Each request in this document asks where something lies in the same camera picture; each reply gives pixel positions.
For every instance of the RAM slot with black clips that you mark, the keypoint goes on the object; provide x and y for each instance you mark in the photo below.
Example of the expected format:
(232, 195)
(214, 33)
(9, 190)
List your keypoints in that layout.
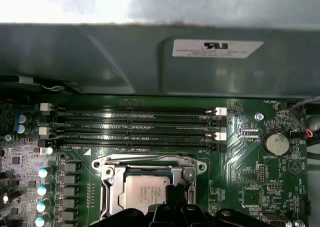
(150, 121)
(150, 146)

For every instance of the CPU socket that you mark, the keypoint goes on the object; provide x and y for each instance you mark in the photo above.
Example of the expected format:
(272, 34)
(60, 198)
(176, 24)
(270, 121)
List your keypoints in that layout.
(195, 163)

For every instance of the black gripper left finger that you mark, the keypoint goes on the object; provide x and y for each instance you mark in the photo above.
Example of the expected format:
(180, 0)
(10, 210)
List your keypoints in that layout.
(162, 217)

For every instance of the RAM slot with white clips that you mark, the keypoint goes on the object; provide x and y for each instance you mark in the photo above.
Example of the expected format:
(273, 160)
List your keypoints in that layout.
(150, 110)
(150, 134)

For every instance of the green motherboard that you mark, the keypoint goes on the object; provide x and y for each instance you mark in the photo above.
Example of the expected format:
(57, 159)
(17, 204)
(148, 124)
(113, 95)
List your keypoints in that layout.
(235, 162)

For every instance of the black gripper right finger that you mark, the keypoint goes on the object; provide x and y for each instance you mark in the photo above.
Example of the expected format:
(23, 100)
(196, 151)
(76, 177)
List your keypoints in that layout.
(192, 217)

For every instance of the silver topped CPU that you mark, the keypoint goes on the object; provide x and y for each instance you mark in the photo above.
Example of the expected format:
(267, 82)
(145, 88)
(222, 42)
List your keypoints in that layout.
(142, 192)

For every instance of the black PC case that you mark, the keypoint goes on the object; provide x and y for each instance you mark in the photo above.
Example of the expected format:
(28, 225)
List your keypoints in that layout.
(75, 57)

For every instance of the round coin battery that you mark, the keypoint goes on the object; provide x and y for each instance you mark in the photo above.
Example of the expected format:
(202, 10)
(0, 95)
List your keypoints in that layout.
(276, 144)

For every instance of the metal socket cover frame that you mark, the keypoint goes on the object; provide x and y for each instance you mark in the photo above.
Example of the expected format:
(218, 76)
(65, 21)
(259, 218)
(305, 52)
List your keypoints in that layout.
(117, 184)

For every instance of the white label sticker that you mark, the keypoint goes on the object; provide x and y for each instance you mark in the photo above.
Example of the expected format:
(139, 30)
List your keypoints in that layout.
(217, 48)

